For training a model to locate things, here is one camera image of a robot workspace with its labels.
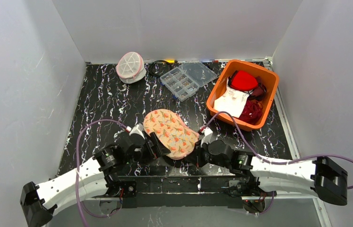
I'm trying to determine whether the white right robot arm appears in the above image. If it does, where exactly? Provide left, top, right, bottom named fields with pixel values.
left=187, top=140, right=348, bottom=206

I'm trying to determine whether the floral mesh laundry bag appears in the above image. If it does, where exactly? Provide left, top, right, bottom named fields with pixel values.
left=143, top=109, right=199, bottom=160

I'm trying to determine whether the dark red lace garment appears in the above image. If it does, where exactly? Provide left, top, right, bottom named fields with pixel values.
left=238, top=100, right=263, bottom=124

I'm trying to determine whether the aluminium table frame rail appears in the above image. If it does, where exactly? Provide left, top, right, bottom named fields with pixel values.
left=264, top=56, right=334, bottom=227

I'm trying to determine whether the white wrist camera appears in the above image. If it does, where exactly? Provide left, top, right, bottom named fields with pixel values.
left=198, top=127, right=213, bottom=146
left=126, top=123, right=145, bottom=138

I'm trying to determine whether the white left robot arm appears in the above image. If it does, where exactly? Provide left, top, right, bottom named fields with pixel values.
left=20, top=132, right=170, bottom=227

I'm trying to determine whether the black coiled cable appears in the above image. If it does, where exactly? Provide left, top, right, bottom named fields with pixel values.
left=148, top=60, right=174, bottom=79

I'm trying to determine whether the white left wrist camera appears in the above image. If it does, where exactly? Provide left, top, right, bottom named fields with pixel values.
left=126, top=123, right=145, bottom=138

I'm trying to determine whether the white cloth garment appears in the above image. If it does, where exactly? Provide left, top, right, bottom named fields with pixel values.
left=214, top=84, right=250, bottom=118

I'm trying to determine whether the white round mesh laundry bag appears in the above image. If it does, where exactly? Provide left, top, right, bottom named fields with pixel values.
left=115, top=52, right=146, bottom=84

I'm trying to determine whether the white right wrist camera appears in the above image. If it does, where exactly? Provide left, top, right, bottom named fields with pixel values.
left=198, top=127, right=213, bottom=146

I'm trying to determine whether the red bra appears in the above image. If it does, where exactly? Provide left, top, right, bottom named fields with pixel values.
left=228, top=70, right=258, bottom=92

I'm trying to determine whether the clear plastic screw organizer box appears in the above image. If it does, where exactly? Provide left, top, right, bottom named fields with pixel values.
left=160, top=62, right=219, bottom=102

